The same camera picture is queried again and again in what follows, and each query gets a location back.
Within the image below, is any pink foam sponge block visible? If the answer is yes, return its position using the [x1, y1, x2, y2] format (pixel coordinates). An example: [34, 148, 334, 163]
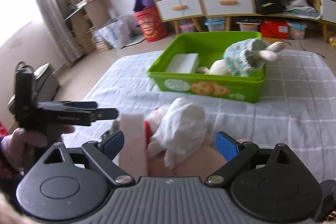
[119, 113, 148, 181]

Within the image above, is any red box under cabinet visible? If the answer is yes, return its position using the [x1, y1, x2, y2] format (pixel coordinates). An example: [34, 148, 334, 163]
[260, 19, 289, 39]

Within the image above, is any grey curtain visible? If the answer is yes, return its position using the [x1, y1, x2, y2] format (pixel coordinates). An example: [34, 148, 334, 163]
[36, 0, 83, 65]

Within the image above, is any white foam block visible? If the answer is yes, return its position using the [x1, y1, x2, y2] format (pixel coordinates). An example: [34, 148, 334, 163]
[165, 53, 199, 74]

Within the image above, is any wooden desk with shelves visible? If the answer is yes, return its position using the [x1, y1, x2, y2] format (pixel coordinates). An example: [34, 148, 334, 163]
[63, 0, 110, 55]

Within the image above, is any pink towel under gripper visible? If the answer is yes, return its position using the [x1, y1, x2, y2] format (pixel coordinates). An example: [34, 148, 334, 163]
[148, 134, 227, 181]

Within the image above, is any black bag in cabinet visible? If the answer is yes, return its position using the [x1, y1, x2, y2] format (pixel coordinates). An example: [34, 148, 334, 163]
[255, 0, 285, 15]

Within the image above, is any white printed plastic bag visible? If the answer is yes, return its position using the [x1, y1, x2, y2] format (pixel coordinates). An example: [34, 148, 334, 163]
[92, 16, 132, 50]

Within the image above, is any white plush toy red scarf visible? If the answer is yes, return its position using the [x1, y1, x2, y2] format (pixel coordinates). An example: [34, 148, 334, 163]
[143, 98, 207, 169]

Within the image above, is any rabbit doll blue dress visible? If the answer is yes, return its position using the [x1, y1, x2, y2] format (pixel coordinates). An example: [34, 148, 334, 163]
[196, 38, 285, 77]

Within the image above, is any clear box black lid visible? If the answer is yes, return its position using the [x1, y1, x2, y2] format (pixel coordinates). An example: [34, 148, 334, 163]
[237, 19, 261, 32]

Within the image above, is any clear box blue lid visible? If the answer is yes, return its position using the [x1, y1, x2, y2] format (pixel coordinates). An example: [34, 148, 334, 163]
[205, 18, 226, 32]

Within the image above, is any black bag on floor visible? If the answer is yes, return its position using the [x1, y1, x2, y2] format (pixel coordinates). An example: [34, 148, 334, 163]
[8, 61, 60, 116]

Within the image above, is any person left hand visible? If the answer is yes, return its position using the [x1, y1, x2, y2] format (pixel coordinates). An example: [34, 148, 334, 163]
[0, 123, 76, 172]

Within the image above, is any red round drum container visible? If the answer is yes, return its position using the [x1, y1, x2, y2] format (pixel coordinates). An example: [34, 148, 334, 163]
[134, 6, 167, 43]

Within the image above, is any green plastic storage bin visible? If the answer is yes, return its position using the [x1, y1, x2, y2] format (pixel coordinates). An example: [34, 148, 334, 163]
[146, 31, 267, 104]

